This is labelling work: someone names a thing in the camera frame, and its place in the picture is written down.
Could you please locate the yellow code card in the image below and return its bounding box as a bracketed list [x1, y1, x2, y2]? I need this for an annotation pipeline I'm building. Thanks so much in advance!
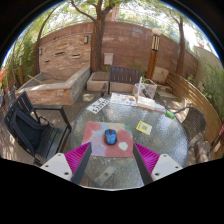
[135, 120, 153, 136]

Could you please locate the white flat box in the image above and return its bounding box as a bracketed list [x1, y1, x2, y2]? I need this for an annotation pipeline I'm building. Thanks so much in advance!
[137, 95, 157, 111]

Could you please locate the thick forked tree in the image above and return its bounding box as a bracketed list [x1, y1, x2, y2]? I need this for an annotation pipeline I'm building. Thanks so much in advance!
[69, 0, 114, 73]

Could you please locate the small white blue pack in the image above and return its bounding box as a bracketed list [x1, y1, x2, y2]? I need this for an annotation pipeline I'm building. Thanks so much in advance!
[154, 103, 167, 113]

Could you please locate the floral print mouse pad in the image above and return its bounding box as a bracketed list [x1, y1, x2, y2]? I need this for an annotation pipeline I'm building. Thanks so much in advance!
[81, 120, 135, 158]

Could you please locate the raised stone garden bed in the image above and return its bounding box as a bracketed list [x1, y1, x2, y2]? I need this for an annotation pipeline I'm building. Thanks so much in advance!
[15, 65, 92, 107]

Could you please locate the clear plastic cup with straw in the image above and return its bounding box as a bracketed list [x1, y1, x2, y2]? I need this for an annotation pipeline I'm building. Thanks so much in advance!
[134, 77, 147, 99]

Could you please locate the slim straight tree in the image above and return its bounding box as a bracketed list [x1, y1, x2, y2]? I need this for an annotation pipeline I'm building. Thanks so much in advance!
[168, 11, 187, 76]

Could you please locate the grey wicker chair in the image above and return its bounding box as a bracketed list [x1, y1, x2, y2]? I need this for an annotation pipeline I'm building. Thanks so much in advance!
[173, 105, 208, 163]

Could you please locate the beige stone slab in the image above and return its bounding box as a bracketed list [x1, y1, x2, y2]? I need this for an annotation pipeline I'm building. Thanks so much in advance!
[152, 66, 170, 85]

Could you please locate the colourful printed sheet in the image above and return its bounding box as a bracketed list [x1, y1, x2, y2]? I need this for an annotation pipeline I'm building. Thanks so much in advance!
[109, 92, 138, 108]

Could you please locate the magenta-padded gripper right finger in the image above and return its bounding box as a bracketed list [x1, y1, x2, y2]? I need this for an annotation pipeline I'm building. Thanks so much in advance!
[132, 142, 184, 186]

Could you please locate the wooden garden lamp post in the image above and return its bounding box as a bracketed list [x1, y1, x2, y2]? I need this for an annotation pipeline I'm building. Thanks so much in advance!
[145, 28, 162, 80]

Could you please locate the thin curved tree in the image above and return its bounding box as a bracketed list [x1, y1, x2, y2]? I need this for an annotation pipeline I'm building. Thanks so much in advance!
[33, 6, 59, 76]

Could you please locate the green wipes packet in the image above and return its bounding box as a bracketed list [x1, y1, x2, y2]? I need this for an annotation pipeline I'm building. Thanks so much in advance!
[165, 109, 176, 120]

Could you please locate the black metal chair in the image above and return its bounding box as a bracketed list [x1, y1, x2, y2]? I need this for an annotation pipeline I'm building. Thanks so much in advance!
[2, 90, 73, 166]

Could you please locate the beige stone trough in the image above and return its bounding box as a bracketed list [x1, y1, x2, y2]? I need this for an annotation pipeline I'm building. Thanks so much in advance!
[86, 71, 111, 93]

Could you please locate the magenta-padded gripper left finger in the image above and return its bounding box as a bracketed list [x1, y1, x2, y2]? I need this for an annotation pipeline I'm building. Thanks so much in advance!
[39, 142, 93, 185]

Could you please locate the white stone planter box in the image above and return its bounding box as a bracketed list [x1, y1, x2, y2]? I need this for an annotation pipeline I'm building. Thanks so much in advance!
[139, 78, 158, 99]

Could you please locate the blue computer mouse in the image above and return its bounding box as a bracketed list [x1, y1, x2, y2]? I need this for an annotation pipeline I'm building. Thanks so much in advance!
[103, 128, 118, 146]

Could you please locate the dark wooden slat chair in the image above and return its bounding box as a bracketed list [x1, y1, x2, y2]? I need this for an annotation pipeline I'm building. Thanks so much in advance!
[100, 65, 142, 98]

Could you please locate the white number plate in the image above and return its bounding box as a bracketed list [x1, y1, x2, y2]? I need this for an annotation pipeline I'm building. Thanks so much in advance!
[86, 97, 111, 115]

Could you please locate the grey wall box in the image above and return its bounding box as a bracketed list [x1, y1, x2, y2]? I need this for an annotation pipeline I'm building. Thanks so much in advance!
[103, 52, 114, 66]

